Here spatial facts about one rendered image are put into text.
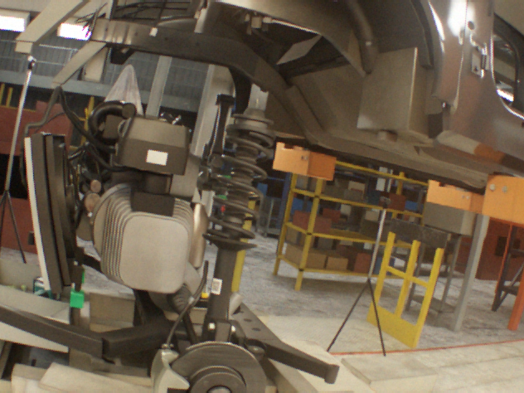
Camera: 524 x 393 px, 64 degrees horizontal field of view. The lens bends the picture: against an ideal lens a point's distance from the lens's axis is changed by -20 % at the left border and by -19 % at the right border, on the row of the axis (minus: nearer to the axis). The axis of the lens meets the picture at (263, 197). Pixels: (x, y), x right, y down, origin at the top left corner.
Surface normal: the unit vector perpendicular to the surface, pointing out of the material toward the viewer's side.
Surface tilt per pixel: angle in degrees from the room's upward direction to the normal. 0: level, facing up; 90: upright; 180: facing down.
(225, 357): 90
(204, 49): 90
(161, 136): 79
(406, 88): 90
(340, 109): 103
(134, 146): 90
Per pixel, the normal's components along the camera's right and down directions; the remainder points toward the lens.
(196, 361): 0.33, 0.12
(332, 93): 0.15, 0.32
